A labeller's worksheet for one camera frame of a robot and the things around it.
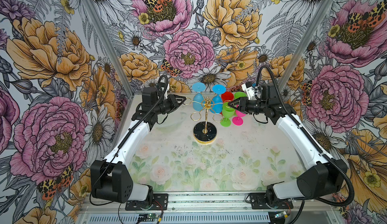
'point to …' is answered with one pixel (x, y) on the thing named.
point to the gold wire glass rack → (205, 132)
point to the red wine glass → (227, 97)
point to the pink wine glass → (238, 120)
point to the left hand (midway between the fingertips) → (186, 103)
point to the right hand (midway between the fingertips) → (230, 109)
